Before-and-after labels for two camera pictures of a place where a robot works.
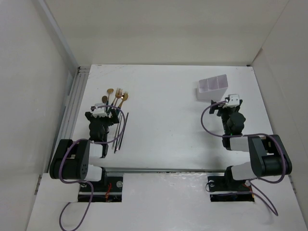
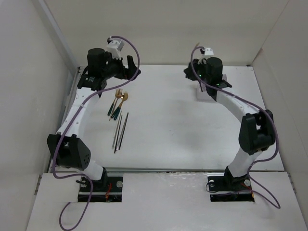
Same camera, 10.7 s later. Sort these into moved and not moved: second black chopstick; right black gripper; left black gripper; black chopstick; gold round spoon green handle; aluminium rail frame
Moved: right black gripper; left black gripper
Not moved: second black chopstick; aluminium rail frame; black chopstick; gold round spoon green handle
